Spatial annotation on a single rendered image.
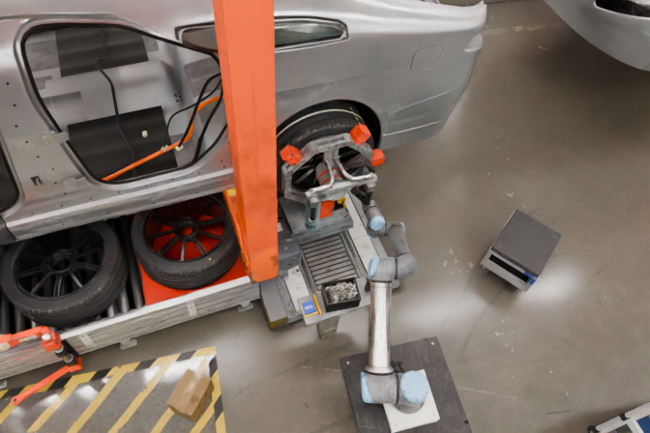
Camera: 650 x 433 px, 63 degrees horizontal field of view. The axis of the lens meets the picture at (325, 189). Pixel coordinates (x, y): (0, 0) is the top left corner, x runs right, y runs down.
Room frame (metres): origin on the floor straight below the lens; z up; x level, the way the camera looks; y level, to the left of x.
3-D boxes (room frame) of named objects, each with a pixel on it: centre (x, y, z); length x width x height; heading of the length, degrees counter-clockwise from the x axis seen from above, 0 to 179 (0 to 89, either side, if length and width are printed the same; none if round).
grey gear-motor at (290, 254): (1.75, 0.26, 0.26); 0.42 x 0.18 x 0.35; 26
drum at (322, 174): (1.86, -0.03, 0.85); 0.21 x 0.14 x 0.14; 26
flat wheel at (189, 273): (1.65, 0.82, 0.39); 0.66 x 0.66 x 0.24
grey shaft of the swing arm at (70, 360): (0.88, 1.36, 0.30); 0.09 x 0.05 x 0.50; 116
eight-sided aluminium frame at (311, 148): (1.92, 0.00, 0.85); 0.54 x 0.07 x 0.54; 116
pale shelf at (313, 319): (1.29, -0.14, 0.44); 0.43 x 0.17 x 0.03; 116
